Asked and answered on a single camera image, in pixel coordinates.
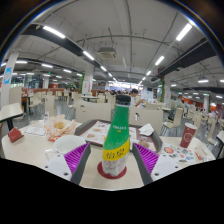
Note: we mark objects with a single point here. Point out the person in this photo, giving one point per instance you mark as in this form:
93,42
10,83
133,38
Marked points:
135,98

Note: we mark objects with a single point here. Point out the red paper cup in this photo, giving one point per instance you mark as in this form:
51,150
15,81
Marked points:
188,135

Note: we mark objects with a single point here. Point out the group of beige chairs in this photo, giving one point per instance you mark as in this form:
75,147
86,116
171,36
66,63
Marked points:
50,101

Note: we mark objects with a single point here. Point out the dark food tray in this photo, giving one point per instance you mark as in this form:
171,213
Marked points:
85,126

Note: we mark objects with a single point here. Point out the beige chair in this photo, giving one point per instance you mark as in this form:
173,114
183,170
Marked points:
148,118
93,111
176,118

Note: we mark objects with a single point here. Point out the small red sauce packet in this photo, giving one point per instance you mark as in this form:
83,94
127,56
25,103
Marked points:
201,155

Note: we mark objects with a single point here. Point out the small red table stand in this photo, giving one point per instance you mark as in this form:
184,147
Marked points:
15,134

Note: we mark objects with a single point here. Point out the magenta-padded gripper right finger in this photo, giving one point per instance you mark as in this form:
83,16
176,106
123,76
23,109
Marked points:
163,165

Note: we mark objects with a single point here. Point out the green drink bottle, yellow label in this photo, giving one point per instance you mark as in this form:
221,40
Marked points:
116,133

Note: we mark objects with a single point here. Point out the white printed leaflet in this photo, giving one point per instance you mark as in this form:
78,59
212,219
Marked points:
35,130

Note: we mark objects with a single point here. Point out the paper food wrapper with fries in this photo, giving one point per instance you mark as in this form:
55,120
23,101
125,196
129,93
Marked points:
59,126

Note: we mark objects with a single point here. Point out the flat round red coaster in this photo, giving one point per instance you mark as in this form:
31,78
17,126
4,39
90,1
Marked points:
100,171

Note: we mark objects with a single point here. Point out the colourful printed flyer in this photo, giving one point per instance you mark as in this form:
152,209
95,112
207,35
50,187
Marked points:
178,154

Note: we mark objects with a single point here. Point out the beige side table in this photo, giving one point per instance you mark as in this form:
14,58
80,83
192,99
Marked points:
10,111

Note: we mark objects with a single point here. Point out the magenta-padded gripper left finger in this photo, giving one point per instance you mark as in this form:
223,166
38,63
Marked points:
61,165

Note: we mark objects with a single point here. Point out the crumpled white napkin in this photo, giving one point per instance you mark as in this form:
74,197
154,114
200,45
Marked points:
146,130

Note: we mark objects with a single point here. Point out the ceiling air conditioner unit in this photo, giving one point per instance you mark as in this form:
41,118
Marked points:
107,52

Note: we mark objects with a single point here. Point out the group of ceiling lights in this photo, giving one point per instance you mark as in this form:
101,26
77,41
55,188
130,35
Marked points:
53,32

